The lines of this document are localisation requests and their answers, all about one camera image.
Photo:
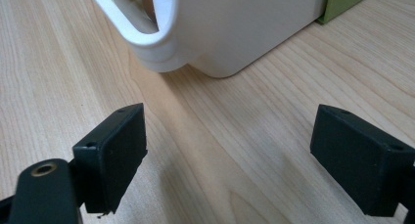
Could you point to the white drawer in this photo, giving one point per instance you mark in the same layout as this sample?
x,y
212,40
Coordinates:
x,y
235,28

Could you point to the green drawer box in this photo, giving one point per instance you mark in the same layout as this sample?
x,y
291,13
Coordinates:
x,y
342,2

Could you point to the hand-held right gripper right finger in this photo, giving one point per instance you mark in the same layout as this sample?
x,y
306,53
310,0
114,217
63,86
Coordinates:
x,y
359,162

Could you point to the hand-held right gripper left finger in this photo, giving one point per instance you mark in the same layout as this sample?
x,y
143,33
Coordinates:
x,y
114,158

